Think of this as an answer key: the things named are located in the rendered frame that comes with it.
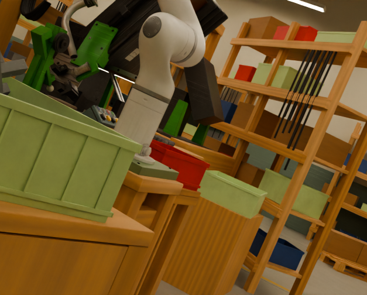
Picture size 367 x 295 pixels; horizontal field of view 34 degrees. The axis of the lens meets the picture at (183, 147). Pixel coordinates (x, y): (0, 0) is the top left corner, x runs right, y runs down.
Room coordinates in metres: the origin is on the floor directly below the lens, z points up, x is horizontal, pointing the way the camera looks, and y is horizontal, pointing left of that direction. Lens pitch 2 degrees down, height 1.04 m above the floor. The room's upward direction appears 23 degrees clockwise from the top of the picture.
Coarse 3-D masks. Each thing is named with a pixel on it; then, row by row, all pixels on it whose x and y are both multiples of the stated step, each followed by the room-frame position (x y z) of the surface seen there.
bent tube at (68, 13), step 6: (96, 0) 2.40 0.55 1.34; (72, 6) 2.39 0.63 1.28; (78, 6) 2.39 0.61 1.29; (84, 6) 2.40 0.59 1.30; (66, 12) 2.38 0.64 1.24; (72, 12) 2.39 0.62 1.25; (66, 18) 2.37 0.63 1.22; (66, 24) 2.36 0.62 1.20; (72, 42) 2.32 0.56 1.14; (72, 48) 2.30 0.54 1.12; (72, 54) 2.29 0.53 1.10
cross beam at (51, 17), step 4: (36, 0) 2.65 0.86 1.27; (40, 0) 2.68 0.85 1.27; (36, 4) 2.66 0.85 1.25; (52, 8) 2.75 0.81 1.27; (48, 12) 2.74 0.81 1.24; (52, 12) 2.76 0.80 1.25; (56, 12) 2.79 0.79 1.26; (60, 12) 2.81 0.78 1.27; (44, 16) 2.73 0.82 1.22; (48, 16) 2.75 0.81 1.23; (52, 16) 2.77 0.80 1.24; (56, 16) 2.80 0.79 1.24; (36, 20) 2.70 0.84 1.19; (40, 20) 2.72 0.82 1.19; (44, 20) 2.74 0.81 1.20; (48, 20) 2.76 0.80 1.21; (52, 20) 2.78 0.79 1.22; (72, 20) 2.90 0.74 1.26; (44, 24) 2.75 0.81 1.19
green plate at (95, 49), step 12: (96, 24) 2.48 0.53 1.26; (96, 36) 2.46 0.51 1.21; (108, 36) 2.44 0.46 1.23; (84, 48) 2.45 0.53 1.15; (96, 48) 2.43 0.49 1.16; (108, 48) 2.46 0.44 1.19; (72, 60) 2.44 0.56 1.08; (84, 60) 2.43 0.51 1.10; (96, 60) 2.41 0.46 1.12; (108, 60) 2.49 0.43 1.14
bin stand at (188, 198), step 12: (180, 192) 2.20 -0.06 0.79; (192, 192) 2.30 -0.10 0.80; (180, 204) 2.34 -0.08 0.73; (192, 204) 2.34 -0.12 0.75; (180, 216) 2.34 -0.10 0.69; (168, 228) 2.35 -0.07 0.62; (180, 228) 2.34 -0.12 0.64; (168, 240) 2.34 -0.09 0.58; (156, 252) 2.35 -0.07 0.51; (168, 252) 2.33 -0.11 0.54; (156, 264) 2.34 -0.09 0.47; (156, 276) 2.33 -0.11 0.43; (144, 288) 2.34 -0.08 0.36; (156, 288) 2.36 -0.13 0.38
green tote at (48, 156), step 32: (0, 96) 0.94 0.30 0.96; (32, 96) 1.46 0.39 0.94; (0, 128) 0.96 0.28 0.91; (32, 128) 1.00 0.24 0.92; (64, 128) 1.04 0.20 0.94; (96, 128) 1.08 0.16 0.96; (0, 160) 0.97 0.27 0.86; (32, 160) 1.01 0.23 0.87; (64, 160) 1.06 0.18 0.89; (96, 160) 1.10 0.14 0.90; (128, 160) 1.15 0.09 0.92; (0, 192) 0.99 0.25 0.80; (32, 192) 1.03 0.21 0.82; (64, 192) 1.07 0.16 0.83; (96, 192) 1.12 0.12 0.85
